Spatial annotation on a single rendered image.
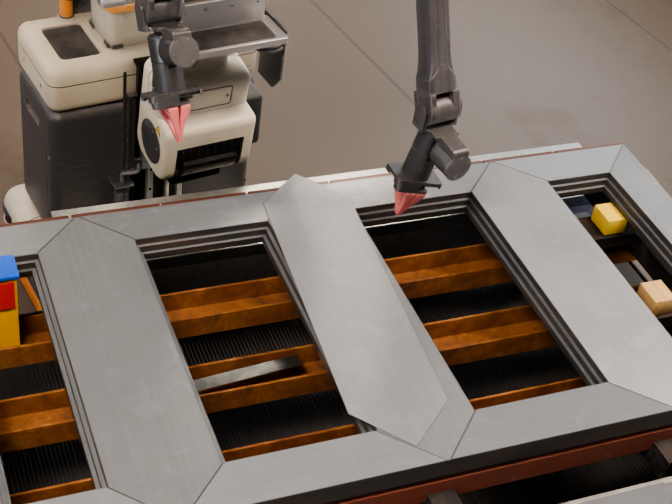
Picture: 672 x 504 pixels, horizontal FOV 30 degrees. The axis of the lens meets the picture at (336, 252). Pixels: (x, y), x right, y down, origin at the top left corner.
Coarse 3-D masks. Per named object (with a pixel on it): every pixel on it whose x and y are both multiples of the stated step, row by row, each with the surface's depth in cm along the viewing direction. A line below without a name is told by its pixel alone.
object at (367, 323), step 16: (400, 304) 230; (320, 320) 224; (336, 320) 225; (352, 320) 225; (368, 320) 226; (384, 320) 226; (400, 320) 227; (320, 336) 221; (336, 336) 221; (352, 336) 222; (368, 336) 222; (384, 336) 223
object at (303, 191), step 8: (288, 184) 254; (296, 184) 254; (304, 184) 255; (312, 184) 255; (320, 184) 255; (280, 192) 252; (288, 192) 252; (296, 192) 252; (304, 192) 252; (312, 192) 253; (320, 192) 253; (328, 192) 253; (336, 192) 254; (272, 200) 249; (280, 200) 250; (288, 200) 250; (296, 200) 250; (304, 200) 250
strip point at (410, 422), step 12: (384, 408) 209; (396, 408) 210; (408, 408) 210; (420, 408) 210; (432, 408) 211; (372, 420) 207; (384, 420) 207; (396, 420) 208; (408, 420) 208; (420, 420) 208; (432, 420) 209; (396, 432) 206; (408, 432) 206; (420, 432) 206
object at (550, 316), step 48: (576, 192) 269; (624, 192) 267; (144, 240) 236; (192, 240) 239; (240, 240) 243; (288, 288) 234; (528, 288) 242; (192, 384) 210; (384, 432) 205; (432, 432) 207; (576, 432) 211; (624, 432) 216; (0, 480) 190; (96, 480) 194; (384, 480) 200
